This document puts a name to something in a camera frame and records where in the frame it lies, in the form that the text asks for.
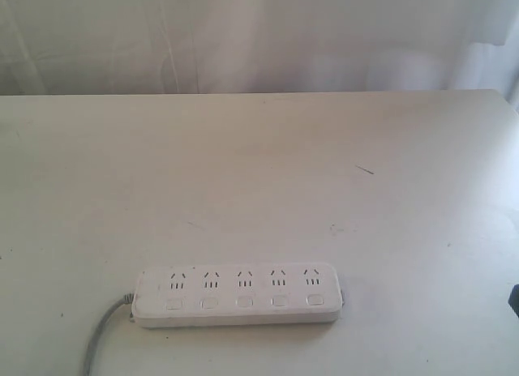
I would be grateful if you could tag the white power strip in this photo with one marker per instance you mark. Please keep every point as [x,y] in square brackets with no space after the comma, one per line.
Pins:
[237,295]

